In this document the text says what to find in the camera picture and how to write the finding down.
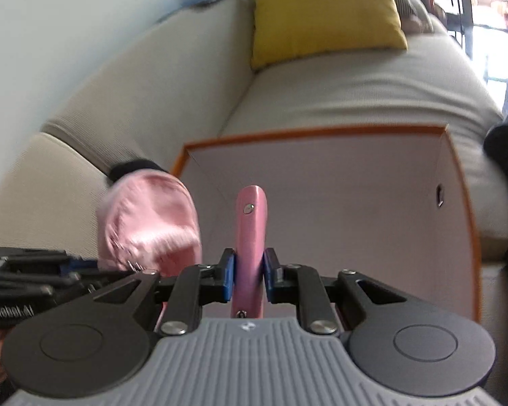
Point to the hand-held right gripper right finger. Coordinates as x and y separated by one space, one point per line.
271 277

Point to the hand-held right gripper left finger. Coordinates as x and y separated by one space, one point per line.
227 277

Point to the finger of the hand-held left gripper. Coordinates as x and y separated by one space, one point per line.
74 264
34 285

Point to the pink satin pouch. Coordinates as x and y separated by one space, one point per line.
148 220

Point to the orange-edged cardboard box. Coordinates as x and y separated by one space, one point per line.
343 203

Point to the black fuzzy object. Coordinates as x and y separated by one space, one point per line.
131 168

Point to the beige sofa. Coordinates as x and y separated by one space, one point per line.
343 97

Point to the yellow cushion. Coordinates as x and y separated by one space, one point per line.
321 17

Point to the person's leg with black sock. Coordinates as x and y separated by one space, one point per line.
506 148

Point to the grey patterned cushion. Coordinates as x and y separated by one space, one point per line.
408 6

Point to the black metal rack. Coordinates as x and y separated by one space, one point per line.
459 0

